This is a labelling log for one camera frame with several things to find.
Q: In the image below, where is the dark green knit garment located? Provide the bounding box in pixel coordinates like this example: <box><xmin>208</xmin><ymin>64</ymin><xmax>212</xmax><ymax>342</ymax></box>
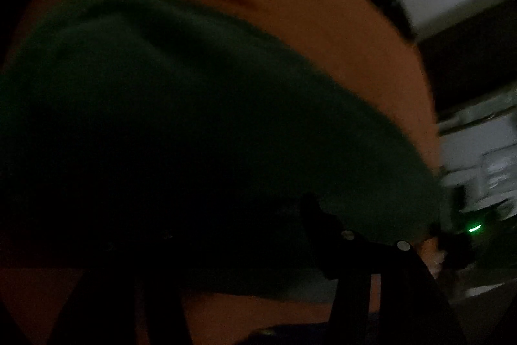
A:
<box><xmin>1</xmin><ymin>0</ymin><xmax>440</xmax><ymax>299</ymax></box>

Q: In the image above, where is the orange plush bed blanket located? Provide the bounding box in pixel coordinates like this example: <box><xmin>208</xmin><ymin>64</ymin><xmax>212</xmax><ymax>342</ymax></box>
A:
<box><xmin>1</xmin><ymin>0</ymin><xmax>440</xmax><ymax>344</ymax></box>

